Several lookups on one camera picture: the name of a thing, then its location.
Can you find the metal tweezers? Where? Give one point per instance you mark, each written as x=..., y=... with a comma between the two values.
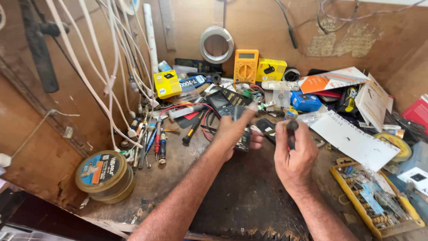
x=137, y=150

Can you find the yellow compartment parts tray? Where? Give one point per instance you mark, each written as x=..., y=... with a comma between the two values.
x=374, y=200

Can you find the large yellow cardboard box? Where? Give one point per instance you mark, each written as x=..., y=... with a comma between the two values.
x=272, y=70

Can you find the white plug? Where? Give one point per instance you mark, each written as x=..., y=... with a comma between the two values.
x=5, y=160

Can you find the white and green tube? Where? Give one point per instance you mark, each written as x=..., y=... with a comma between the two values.
x=127, y=155

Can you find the red box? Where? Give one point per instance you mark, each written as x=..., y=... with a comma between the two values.
x=418, y=112

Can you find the clear plastic syringe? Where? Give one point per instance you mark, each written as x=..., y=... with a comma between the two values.
x=185, y=112

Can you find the person's left hand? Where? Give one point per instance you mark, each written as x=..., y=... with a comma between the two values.
x=227, y=134

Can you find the black and yellow screwdriver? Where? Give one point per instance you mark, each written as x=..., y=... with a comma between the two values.
x=193, y=129

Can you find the white folded leaflet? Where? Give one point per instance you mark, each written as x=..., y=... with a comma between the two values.
x=371, y=103

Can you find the yellow multimeter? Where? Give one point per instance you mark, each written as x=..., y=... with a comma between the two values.
x=245, y=68

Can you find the black packet with gold print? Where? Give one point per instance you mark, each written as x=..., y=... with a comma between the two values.
x=235, y=97

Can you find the black work mat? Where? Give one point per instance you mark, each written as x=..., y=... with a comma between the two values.
x=247, y=194

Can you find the black tape roll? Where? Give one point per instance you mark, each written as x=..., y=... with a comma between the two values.
x=291, y=74

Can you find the white phone housing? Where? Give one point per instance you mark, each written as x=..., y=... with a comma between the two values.
x=279, y=85

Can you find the blue cardboard box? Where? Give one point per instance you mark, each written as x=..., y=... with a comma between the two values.
x=306, y=101

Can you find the blue glue tube box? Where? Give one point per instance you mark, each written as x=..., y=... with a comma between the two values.
x=192, y=82

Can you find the black tool on wall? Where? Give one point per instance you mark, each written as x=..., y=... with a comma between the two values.
x=40, y=50

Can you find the blue-grey power supply unit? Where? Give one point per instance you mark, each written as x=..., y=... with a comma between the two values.
x=416, y=160

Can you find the dark mobile phone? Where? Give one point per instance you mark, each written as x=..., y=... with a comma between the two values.
x=241, y=134

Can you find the person's right hand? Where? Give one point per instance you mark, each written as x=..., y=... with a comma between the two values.
x=296, y=157

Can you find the black keypad phone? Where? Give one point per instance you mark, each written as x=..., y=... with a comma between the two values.
x=219, y=102

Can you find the black phone back cover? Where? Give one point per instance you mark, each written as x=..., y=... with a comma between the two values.
x=266, y=127

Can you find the orange and white booklet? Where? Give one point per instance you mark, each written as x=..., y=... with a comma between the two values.
x=331, y=80

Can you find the white plastic pipe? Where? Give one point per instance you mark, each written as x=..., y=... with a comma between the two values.
x=151, y=40

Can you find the small yellow cardboard box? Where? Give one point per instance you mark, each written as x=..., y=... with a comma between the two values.
x=167, y=84

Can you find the yellow tape roll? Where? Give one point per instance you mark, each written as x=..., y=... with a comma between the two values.
x=399, y=144

